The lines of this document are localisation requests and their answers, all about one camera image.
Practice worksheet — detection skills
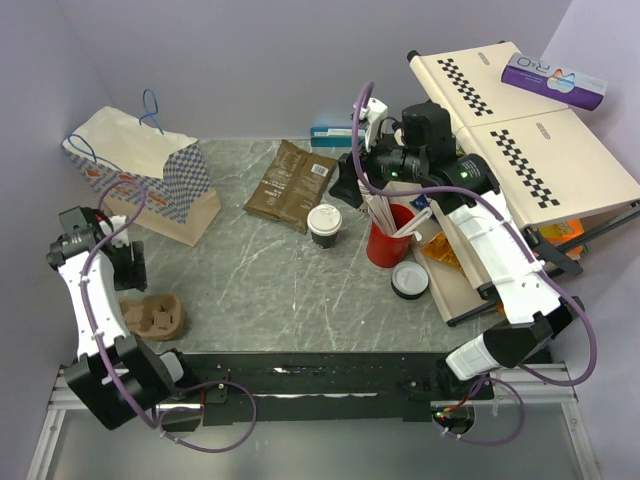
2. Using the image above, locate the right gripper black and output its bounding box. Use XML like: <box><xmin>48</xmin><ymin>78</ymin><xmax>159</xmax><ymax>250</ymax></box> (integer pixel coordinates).
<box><xmin>328</xmin><ymin>118</ymin><xmax>427</xmax><ymax>208</ymax></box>

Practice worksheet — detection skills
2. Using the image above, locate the white plastic cup lid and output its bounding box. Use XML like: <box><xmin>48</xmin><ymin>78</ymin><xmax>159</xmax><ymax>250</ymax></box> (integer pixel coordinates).
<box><xmin>307</xmin><ymin>204</ymin><xmax>342</xmax><ymax>236</ymax></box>

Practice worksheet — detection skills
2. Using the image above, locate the brown pulp cup carrier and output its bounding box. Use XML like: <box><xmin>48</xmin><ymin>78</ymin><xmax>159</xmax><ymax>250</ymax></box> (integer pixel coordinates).
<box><xmin>119</xmin><ymin>294</ymin><xmax>185</xmax><ymax>342</ymax></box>

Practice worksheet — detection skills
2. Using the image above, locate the black paper coffee cup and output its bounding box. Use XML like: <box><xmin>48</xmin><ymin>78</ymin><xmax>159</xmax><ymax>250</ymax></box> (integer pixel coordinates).
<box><xmin>311</xmin><ymin>231</ymin><xmax>339</xmax><ymax>249</ymax></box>

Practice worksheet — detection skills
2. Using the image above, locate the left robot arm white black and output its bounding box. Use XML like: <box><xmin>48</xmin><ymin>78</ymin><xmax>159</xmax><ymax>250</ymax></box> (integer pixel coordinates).
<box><xmin>46</xmin><ymin>207</ymin><xmax>198</xmax><ymax>430</ymax></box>

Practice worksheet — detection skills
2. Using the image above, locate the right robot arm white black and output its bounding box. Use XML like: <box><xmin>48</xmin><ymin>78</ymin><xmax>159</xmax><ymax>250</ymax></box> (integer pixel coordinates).
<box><xmin>330</xmin><ymin>92</ymin><xmax>585</xmax><ymax>399</ymax></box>

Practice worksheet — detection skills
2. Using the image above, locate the brown coffee bean pouch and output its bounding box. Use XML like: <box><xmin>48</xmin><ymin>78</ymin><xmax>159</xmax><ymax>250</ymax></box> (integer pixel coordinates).
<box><xmin>243</xmin><ymin>140</ymin><xmax>337</xmax><ymax>233</ymax></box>

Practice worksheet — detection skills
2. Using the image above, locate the teal blue box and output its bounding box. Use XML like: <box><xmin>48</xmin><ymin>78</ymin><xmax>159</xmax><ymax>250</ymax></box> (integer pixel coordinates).
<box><xmin>310</xmin><ymin>126</ymin><xmax>352</xmax><ymax>148</ymax></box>

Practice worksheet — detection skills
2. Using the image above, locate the red cup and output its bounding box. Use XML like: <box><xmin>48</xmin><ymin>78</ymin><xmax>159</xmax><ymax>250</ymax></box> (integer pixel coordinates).
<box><xmin>366</xmin><ymin>204</ymin><xmax>414</xmax><ymax>268</ymax></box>

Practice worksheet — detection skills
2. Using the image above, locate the blue checkered paper bag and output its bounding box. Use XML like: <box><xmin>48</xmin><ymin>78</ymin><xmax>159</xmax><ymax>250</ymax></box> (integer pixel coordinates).
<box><xmin>62</xmin><ymin>88</ymin><xmax>221</xmax><ymax>247</ymax></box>

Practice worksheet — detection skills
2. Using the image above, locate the orange snack packet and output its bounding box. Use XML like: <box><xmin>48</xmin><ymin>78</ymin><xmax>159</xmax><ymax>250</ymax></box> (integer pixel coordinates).
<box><xmin>421</xmin><ymin>232</ymin><xmax>464</xmax><ymax>274</ymax></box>

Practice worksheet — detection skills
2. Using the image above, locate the purple white box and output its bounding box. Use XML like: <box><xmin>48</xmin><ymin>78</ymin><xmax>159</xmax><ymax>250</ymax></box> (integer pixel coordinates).
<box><xmin>501</xmin><ymin>53</ymin><xmax>609</xmax><ymax>111</ymax></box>

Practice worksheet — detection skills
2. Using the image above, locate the cream checkered tiered shelf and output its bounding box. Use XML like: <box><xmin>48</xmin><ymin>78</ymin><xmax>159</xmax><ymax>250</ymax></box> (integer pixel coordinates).
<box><xmin>405</xmin><ymin>41</ymin><xmax>640</xmax><ymax>327</ymax></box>

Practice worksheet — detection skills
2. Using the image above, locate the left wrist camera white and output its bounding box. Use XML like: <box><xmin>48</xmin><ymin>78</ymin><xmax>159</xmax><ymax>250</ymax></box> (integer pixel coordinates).
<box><xmin>99</xmin><ymin>215</ymin><xmax>130</xmax><ymax>248</ymax></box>

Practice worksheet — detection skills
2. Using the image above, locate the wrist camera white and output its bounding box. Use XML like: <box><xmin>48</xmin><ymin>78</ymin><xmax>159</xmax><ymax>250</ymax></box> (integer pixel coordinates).
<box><xmin>358</xmin><ymin>97</ymin><xmax>388</xmax><ymax>152</ymax></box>
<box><xmin>99</xmin><ymin>215</ymin><xmax>130</xmax><ymax>248</ymax></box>

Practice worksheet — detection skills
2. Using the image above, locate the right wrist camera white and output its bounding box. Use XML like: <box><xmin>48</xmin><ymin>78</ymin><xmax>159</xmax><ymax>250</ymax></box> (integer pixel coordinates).
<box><xmin>358</xmin><ymin>97</ymin><xmax>388</xmax><ymax>152</ymax></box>

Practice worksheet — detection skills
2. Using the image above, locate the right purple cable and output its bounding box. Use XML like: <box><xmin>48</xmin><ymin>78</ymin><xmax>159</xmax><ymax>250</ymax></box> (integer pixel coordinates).
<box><xmin>349</xmin><ymin>81</ymin><xmax>599</xmax><ymax>446</ymax></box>

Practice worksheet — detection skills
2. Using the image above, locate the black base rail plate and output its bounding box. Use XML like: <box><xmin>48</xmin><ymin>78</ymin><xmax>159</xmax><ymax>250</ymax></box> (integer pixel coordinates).
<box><xmin>184</xmin><ymin>352</ymin><xmax>472</xmax><ymax>426</ymax></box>

